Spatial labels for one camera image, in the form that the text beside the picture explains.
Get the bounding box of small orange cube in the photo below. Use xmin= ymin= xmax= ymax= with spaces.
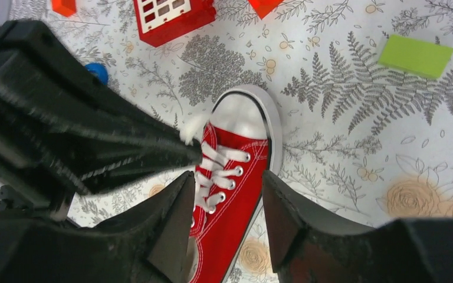
xmin=51 ymin=0 xmax=77 ymax=17

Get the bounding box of red white window brick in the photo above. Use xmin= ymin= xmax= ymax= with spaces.
xmin=133 ymin=0 xmax=216 ymax=47

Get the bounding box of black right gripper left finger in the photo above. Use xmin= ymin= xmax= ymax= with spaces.
xmin=93 ymin=171 xmax=195 ymax=282

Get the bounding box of green rectangular block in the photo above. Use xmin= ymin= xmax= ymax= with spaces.
xmin=378 ymin=35 xmax=453 ymax=80

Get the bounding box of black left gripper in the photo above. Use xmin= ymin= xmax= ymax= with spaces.
xmin=0 ymin=19 xmax=202 ymax=223

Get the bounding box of blue plastic toy piece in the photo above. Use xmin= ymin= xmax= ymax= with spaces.
xmin=85 ymin=62 xmax=109 ymax=85

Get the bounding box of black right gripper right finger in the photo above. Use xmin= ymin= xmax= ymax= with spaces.
xmin=262 ymin=170 xmax=372 ymax=282

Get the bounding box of red canvas sneaker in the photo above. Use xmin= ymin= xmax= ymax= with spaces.
xmin=180 ymin=85 xmax=283 ymax=282

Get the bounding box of orange red curved block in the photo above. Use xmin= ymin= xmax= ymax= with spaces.
xmin=248 ymin=0 xmax=283 ymax=19

